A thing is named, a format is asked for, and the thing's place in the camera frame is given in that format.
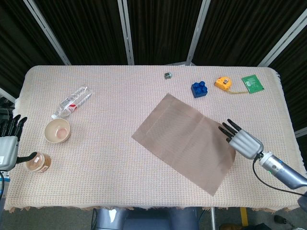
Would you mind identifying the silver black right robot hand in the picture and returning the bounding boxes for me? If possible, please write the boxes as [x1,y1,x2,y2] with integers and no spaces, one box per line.
[218,119,264,160]

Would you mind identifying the cream plastic bowl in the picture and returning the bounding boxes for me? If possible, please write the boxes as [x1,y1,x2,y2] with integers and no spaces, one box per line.
[44,118,71,144]

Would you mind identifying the yellow tape measure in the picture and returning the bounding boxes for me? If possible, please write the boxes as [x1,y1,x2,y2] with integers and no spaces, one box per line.
[214,76,250,94]

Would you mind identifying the clear plastic water bottle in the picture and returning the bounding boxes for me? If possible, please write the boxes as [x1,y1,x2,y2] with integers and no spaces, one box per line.
[51,86,93,120]

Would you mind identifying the brown cloth mat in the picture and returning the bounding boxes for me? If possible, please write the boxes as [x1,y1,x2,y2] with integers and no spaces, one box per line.
[130,93,237,197]

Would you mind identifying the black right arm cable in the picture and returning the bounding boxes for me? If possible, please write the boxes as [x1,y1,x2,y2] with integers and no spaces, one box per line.
[252,153,303,197]

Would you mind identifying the clear jar with brown contents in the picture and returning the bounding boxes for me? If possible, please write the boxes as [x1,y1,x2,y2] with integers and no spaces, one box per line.
[24,151,52,173]

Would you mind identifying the green circuit board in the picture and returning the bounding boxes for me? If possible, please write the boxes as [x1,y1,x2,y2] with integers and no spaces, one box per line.
[241,74,266,94]

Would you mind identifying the beige checked tablecloth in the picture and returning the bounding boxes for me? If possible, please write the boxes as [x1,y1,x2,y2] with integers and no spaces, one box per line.
[3,65,302,214]

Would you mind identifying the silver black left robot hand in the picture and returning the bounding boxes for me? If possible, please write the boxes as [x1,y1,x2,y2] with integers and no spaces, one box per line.
[0,114,38,172]

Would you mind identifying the dark folding partition screen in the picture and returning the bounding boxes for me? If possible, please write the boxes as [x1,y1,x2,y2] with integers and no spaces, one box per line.
[0,0,307,137]

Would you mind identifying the grey robot torso base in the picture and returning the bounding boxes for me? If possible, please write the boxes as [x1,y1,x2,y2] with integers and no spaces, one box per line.
[92,207,200,230]

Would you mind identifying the blue toy building block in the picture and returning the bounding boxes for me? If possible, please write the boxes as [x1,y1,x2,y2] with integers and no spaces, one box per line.
[190,80,209,99]

